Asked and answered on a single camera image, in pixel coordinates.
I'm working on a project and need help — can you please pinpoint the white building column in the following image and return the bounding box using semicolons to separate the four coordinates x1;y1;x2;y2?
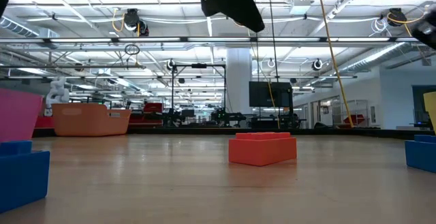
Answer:
225;48;253;115

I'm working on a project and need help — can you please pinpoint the black robot workstation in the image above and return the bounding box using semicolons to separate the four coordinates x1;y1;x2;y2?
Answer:
210;108;247;128
162;108;197;128

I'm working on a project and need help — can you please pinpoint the hanging black cable loop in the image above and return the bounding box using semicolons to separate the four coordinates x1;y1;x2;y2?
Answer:
124;43;141;57

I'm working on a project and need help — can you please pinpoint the red low cart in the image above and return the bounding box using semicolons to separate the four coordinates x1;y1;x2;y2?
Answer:
33;115;55;129

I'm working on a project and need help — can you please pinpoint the long ceiling strip light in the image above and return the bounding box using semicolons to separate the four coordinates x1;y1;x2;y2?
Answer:
258;37;321;43
187;37;251;42
49;37;113;44
337;37;390;43

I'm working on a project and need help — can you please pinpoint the black frame stand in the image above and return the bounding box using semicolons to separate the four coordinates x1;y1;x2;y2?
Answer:
171;63;228;118

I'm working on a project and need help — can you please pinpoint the blue toy brick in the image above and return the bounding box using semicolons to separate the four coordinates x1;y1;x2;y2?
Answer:
404;134;436;174
0;140;51;214

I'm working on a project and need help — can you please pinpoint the red plastic tray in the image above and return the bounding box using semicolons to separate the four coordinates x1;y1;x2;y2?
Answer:
0;88;44;143

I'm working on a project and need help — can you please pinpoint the orange plastic bin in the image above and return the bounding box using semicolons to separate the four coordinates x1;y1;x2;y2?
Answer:
51;103;132;138

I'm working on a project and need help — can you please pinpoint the red floor object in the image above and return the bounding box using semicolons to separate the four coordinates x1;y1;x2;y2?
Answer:
342;114;367;127

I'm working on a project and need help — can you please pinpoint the silver ceiling duct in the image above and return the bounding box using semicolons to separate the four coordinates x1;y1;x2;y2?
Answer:
0;14;61;50
337;42;423;74

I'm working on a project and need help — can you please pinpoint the orange toy brick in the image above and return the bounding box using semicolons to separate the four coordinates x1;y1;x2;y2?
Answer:
228;131;298;167

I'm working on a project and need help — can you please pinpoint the black monitor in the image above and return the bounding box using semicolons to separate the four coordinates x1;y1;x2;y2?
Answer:
248;81;294;108

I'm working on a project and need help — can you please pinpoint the red storage bin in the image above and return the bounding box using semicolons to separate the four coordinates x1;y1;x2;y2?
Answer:
128;101;164;127

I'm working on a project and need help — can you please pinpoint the yellow plastic tray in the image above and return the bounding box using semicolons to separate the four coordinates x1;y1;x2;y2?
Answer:
423;91;436;135

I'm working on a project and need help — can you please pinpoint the yellow hanging cable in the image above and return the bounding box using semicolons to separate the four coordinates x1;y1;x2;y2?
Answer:
315;0;355;129

